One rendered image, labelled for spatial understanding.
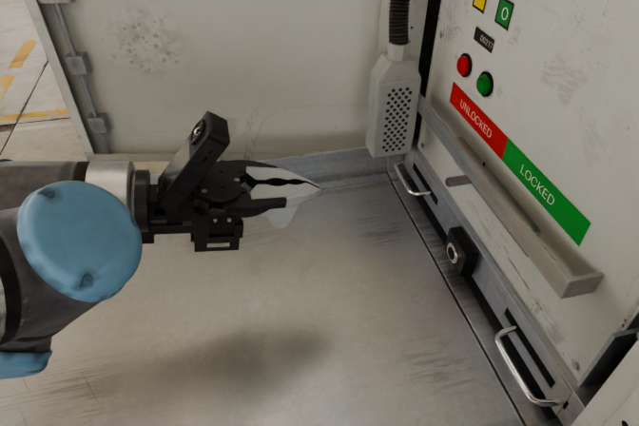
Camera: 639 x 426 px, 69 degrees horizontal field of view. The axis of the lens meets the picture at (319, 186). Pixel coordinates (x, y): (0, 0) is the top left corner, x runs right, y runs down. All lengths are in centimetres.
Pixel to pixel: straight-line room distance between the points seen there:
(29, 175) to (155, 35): 47
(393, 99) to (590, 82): 33
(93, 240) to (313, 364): 39
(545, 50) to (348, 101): 48
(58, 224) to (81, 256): 3
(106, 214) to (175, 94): 63
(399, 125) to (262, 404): 47
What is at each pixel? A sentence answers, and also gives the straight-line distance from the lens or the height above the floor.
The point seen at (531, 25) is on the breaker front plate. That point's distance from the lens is 60.
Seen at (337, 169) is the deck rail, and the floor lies 87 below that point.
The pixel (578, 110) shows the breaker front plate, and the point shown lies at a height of 119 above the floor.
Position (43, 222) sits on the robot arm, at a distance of 36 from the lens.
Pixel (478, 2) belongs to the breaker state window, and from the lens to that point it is 70.
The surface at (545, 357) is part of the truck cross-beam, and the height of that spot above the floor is 91.
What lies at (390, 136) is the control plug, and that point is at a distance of 80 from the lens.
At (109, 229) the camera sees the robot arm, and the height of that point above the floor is 119.
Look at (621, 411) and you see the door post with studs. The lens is 53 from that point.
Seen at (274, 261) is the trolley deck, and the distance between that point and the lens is 79.
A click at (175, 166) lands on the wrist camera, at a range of 53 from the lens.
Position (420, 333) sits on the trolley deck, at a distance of 71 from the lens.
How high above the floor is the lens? 143
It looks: 40 degrees down
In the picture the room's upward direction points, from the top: straight up
